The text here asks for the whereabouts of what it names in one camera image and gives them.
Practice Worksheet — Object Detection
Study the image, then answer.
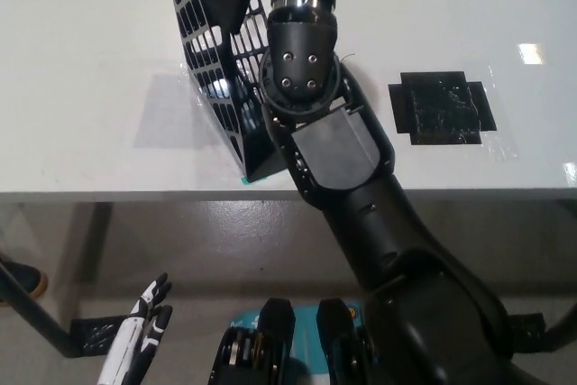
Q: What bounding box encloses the black robot leg block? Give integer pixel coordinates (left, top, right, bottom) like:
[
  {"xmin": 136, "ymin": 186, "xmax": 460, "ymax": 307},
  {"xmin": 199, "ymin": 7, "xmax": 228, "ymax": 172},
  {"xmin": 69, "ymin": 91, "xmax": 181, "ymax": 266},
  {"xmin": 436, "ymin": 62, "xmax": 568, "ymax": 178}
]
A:
[
  {"xmin": 317, "ymin": 298, "xmax": 373, "ymax": 385},
  {"xmin": 209, "ymin": 298, "xmax": 298, "ymax": 385}
]

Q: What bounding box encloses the right black robot leg block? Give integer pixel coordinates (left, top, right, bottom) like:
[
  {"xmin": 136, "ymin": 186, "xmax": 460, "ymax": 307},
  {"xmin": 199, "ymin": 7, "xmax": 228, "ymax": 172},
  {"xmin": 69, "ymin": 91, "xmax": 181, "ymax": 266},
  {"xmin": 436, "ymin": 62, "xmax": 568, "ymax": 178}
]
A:
[{"xmin": 317, "ymin": 298, "xmax": 373, "ymax": 385}]

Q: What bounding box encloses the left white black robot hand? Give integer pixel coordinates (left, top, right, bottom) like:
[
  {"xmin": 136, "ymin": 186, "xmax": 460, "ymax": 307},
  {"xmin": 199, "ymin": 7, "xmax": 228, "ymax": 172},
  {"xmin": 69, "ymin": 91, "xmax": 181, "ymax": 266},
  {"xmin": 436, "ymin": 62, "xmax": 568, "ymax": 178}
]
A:
[{"xmin": 96, "ymin": 272, "xmax": 175, "ymax": 385}]

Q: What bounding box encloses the black mesh file shelf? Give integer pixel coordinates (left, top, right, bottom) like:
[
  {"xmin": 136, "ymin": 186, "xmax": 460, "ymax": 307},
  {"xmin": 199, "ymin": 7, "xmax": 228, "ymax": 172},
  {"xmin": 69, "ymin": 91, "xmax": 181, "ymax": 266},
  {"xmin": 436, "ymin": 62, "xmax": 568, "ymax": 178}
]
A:
[{"xmin": 162, "ymin": 0, "xmax": 289, "ymax": 181}]

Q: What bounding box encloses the black shoe with tan sole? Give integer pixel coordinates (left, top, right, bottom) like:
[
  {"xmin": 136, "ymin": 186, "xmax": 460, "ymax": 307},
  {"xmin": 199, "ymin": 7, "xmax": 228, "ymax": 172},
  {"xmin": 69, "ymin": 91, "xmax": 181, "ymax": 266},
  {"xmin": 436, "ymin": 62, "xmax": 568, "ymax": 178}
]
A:
[{"xmin": 0, "ymin": 255, "xmax": 50, "ymax": 308}]

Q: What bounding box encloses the dark metal table leg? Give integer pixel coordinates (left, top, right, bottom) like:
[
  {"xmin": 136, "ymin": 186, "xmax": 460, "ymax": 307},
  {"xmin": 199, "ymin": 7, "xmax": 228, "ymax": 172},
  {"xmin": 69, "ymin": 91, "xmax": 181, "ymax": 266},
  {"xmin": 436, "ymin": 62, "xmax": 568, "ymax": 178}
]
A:
[{"xmin": 0, "ymin": 261, "xmax": 86, "ymax": 360}]

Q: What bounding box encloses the left black robot leg block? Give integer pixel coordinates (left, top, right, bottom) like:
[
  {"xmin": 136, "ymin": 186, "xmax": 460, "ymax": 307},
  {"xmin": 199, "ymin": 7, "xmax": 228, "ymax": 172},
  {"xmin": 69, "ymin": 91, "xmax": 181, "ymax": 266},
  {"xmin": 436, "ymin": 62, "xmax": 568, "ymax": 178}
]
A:
[{"xmin": 209, "ymin": 298, "xmax": 298, "ymax": 385}]

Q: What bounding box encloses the black table foot plate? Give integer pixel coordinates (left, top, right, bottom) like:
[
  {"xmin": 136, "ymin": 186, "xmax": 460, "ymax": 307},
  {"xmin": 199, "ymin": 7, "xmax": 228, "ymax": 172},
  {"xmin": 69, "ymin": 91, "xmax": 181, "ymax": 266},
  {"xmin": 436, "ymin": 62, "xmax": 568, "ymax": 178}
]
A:
[
  {"xmin": 505, "ymin": 312, "xmax": 547, "ymax": 346},
  {"xmin": 69, "ymin": 315, "xmax": 133, "ymax": 355}
]

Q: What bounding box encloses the black tape patch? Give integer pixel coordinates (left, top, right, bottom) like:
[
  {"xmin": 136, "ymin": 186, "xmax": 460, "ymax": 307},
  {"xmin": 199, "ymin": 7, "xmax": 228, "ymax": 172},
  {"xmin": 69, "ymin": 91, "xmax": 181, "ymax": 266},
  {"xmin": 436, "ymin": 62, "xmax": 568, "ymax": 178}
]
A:
[{"xmin": 388, "ymin": 69, "xmax": 498, "ymax": 147}]

